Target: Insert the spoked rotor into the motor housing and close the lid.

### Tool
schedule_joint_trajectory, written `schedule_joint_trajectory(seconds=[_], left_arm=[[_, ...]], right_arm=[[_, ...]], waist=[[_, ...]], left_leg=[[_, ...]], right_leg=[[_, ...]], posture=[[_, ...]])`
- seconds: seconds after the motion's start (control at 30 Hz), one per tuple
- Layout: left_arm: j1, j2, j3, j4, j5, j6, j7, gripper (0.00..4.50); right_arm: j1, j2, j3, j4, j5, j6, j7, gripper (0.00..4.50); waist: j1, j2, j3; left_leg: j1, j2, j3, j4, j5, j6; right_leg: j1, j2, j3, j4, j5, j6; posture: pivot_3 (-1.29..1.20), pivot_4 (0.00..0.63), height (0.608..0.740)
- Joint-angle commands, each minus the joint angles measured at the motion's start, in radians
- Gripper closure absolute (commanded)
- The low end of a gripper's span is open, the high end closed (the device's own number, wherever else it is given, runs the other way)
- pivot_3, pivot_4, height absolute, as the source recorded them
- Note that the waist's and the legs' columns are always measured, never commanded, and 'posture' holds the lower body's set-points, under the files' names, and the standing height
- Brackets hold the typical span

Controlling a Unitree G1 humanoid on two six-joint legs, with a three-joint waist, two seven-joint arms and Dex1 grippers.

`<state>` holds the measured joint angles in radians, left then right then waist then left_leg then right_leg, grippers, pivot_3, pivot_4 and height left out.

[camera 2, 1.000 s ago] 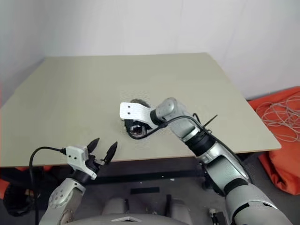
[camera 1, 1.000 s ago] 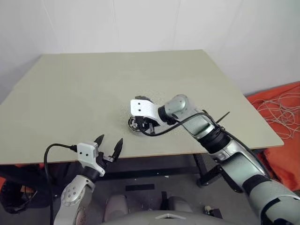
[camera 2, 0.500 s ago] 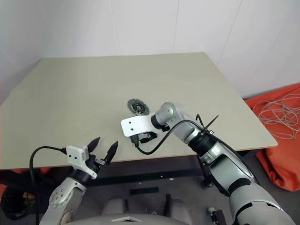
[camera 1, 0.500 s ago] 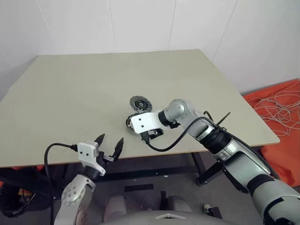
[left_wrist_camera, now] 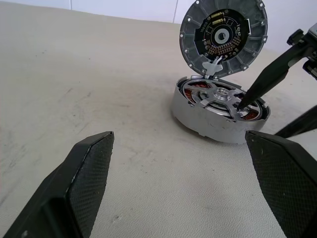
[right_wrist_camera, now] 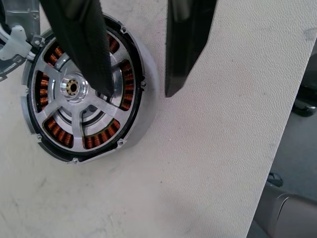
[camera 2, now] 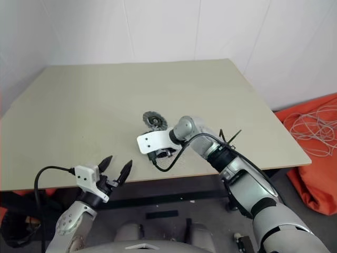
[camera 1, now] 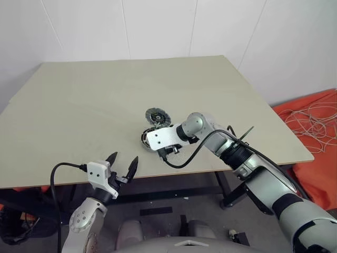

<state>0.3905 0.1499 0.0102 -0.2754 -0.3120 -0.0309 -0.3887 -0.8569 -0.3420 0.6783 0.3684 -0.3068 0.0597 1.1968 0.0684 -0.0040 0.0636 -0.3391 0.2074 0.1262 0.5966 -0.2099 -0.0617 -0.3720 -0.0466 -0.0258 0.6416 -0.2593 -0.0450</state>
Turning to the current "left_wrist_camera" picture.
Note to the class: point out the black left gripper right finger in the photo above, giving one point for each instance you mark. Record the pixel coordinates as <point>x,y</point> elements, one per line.
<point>289,178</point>

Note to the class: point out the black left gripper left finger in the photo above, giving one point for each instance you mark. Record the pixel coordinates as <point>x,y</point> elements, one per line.
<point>74,188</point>

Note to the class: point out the silver round motor housing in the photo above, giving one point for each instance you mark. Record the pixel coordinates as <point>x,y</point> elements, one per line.
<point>198,116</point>

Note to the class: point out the grey motor cover circuit board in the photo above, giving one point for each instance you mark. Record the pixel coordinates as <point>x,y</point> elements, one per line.
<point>223,34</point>

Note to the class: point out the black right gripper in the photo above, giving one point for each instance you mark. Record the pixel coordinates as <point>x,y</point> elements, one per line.
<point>309,57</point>

